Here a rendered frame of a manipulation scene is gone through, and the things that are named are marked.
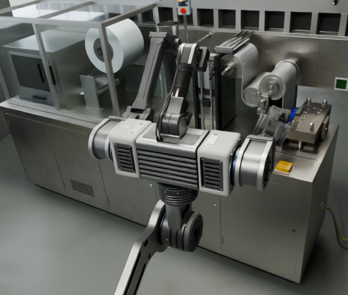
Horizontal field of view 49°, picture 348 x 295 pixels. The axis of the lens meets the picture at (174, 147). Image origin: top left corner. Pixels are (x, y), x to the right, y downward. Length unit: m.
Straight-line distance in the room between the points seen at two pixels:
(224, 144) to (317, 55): 1.41
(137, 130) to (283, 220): 1.30
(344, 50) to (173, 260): 1.76
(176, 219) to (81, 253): 1.81
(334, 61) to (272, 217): 0.96
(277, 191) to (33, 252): 1.92
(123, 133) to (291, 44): 1.47
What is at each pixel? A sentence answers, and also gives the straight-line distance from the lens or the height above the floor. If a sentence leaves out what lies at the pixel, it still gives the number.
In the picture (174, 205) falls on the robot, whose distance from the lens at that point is 1.23.
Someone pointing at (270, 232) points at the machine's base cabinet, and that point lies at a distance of 2.37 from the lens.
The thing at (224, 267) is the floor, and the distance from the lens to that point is 2.76.
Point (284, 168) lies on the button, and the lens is 2.06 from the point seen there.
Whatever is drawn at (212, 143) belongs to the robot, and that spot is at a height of 1.53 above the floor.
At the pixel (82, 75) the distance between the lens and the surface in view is 2.62.
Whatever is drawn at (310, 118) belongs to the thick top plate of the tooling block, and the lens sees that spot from 2.34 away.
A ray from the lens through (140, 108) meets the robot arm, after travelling 1.45.
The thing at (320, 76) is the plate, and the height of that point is 1.21.
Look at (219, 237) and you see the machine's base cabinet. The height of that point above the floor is 0.26.
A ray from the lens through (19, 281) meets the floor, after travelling 3.02.
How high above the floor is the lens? 2.09
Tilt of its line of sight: 31 degrees down
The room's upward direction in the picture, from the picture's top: 6 degrees counter-clockwise
